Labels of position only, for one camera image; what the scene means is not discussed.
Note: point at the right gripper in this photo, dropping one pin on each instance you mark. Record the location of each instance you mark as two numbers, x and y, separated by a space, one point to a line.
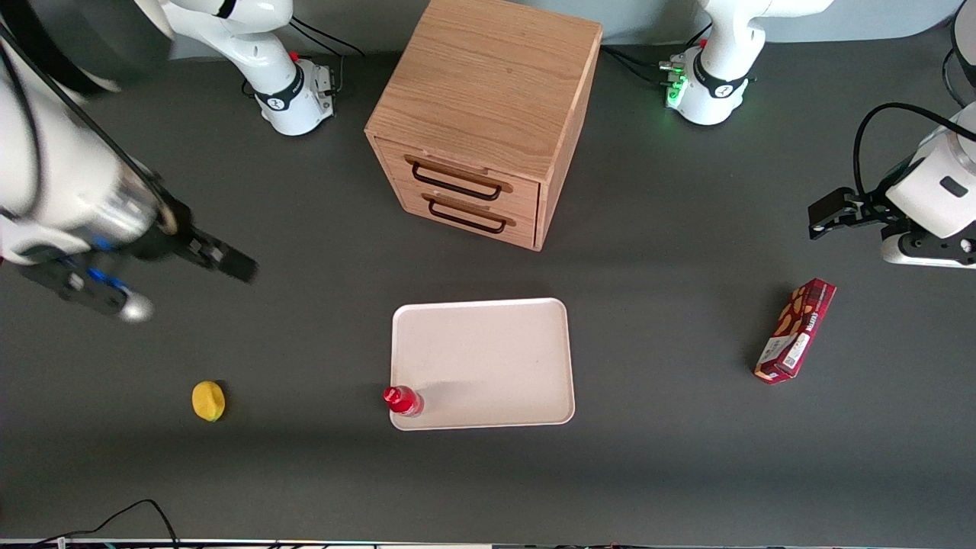
176 238

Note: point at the yellow lemon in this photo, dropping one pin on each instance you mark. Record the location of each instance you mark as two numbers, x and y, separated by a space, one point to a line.
208 401

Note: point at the red snack box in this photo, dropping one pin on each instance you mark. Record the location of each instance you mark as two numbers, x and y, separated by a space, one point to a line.
797 328

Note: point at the red coke bottle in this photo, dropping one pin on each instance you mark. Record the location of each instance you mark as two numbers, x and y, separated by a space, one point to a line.
402 400

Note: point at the wooden drawer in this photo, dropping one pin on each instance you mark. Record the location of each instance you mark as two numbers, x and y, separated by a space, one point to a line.
526 194
526 230

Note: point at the wooden drawer cabinet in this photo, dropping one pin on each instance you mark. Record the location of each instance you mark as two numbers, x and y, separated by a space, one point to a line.
488 76

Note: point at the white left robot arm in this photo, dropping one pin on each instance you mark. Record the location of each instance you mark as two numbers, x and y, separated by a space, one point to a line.
728 46

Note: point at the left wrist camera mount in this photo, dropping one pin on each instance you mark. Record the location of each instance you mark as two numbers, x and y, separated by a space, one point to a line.
926 250

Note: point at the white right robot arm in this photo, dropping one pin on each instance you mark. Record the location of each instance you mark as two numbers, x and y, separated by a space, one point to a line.
61 152

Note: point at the white rectangular plastic tray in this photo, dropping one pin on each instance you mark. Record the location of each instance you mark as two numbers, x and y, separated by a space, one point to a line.
488 358

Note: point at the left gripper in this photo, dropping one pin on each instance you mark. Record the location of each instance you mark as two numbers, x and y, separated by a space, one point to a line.
867 209

